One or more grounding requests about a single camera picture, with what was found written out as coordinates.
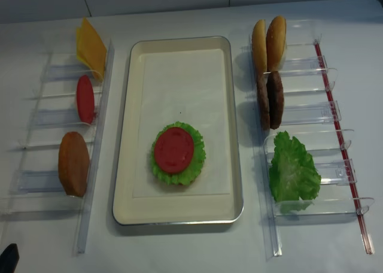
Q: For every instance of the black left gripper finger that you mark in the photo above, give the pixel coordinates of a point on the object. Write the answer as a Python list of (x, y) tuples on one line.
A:
[(9, 259)]

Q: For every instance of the cream rectangular metal tray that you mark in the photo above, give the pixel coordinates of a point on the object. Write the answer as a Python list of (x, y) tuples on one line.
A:
[(167, 209)]

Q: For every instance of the tan bun half left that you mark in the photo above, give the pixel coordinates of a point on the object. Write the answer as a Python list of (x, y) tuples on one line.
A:
[(258, 44)]

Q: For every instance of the white paper tray liner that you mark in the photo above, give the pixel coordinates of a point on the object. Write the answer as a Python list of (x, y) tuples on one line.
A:
[(189, 87)]

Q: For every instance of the red tomato slice on tray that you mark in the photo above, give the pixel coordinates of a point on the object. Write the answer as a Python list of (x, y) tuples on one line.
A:
[(173, 150)]

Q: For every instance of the green lettuce leaf on tray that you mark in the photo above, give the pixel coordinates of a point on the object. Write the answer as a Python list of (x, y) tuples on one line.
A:
[(187, 176)]

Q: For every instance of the clear acrylic rack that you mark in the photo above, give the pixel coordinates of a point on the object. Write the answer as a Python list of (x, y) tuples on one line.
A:
[(311, 116), (35, 189)]

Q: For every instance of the clear acrylic rack right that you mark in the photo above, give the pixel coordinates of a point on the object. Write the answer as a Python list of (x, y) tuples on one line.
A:
[(311, 116)]

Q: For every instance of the yellow cheese slices stack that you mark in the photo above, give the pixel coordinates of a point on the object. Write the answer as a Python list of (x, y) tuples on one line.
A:
[(90, 49)]

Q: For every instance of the green lettuce leaf in rack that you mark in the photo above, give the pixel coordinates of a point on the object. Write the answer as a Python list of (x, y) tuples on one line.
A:
[(293, 178)]

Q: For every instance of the tan bun half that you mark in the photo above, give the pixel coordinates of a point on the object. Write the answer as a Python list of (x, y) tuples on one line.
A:
[(276, 43), (258, 44)]

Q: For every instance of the brown bun half left rack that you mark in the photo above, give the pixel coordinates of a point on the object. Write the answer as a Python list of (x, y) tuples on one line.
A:
[(73, 164)]

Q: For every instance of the red tomato slice in rack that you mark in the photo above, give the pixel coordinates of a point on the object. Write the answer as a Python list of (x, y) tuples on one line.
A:
[(85, 100)]

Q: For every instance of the clear acrylic rack left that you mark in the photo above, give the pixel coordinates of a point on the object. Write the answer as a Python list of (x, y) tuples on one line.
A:
[(35, 189)]

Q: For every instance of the tan bun half right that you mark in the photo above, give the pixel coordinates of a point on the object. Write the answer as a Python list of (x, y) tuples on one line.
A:
[(276, 43)]

